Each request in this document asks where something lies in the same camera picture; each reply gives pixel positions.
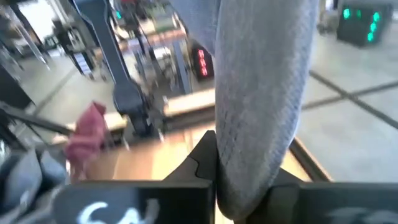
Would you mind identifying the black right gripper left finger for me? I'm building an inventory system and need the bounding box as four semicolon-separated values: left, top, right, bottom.
52;129;218;224

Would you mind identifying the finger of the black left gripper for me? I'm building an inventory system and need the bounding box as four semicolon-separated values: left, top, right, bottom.
0;102;75;136

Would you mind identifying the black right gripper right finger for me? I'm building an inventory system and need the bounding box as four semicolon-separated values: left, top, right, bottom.
234;167;398;224

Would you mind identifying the pink cap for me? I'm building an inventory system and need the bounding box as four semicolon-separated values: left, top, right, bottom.
64;101;109;183

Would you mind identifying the blue-grey cap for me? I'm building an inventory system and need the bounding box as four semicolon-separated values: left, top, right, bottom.
169;0;321;221

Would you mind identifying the black box with red lights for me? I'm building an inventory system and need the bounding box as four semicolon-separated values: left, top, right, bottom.
189;40;215;82

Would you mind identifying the cluttered background workbench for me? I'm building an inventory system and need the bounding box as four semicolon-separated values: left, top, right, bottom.
118;0;193;94

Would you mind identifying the black box with green lights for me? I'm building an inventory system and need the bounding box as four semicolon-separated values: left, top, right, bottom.
336;0;394;47

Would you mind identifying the black table frame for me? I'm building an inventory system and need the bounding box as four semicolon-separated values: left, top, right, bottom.
49;88;332;183

